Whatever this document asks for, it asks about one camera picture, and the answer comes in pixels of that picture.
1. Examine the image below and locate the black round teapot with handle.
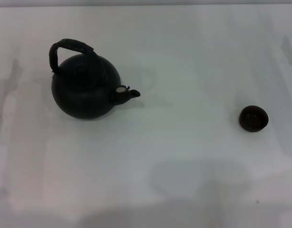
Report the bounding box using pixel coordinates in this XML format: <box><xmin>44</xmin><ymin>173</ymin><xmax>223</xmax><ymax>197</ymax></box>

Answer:
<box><xmin>49</xmin><ymin>38</ymin><xmax>141</xmax><ymax>120</ymax></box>

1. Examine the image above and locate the small dark teacup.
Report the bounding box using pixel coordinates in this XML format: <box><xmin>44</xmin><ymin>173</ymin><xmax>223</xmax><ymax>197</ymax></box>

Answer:
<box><xmin>239</xmin><ymin>105</ymin><xmax>269</xmax><ymax>133</ymax></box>

